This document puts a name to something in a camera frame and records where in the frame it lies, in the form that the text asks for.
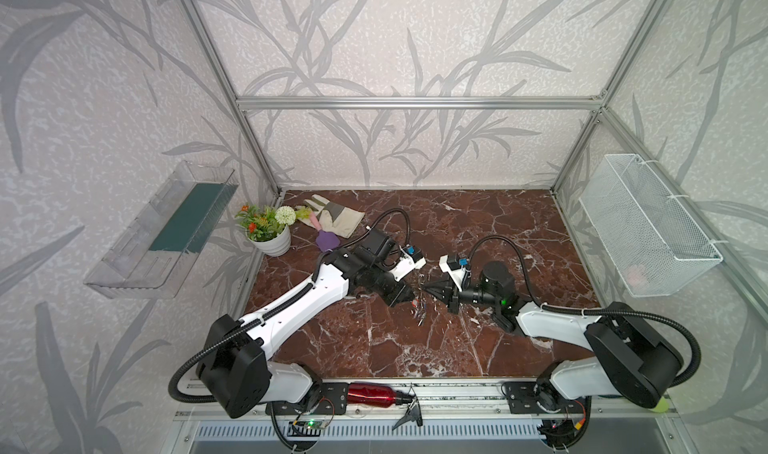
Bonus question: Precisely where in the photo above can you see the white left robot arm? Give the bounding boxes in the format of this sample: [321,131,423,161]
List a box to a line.
[193,229,426,418]

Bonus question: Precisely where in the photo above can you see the white wire mesh basket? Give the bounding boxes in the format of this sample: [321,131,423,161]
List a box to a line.
[579,154,723,298]

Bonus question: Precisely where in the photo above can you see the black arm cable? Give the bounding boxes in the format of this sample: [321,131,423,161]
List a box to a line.
[167,207,412,404]
[466,234,702,388]

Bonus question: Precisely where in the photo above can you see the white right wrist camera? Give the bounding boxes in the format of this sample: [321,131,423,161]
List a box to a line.
[439,254,470,292]

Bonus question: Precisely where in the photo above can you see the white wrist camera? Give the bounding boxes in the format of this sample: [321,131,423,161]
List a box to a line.
[389,246,426,281]
[439,254,470,292]

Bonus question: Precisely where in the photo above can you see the beige and grey garden glove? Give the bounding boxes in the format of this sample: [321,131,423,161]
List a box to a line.
[303,194,364,239]

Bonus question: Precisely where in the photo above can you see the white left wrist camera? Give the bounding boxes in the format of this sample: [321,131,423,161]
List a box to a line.
[389,246,426,281]

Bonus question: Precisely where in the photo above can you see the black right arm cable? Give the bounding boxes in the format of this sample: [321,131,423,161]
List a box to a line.
[466,234,702,388]

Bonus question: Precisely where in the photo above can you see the artificial green plant with flowers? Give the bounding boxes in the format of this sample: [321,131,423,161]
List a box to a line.
[235,205,310,242]

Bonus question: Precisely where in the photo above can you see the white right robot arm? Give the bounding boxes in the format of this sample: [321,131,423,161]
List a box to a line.
[424,256,700,413]

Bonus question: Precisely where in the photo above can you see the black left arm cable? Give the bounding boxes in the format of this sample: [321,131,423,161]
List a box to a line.
[167,207,412,404]

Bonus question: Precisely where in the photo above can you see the clear plastic wall tray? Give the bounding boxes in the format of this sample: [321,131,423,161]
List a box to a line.
[84,161,239,299]

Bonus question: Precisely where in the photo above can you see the white ribbed plant pot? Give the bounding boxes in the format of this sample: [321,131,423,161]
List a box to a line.
[252,226,291,257]

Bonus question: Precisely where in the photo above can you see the purple trowel pink handle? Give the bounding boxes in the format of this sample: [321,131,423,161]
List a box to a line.
[309,212,341,252]

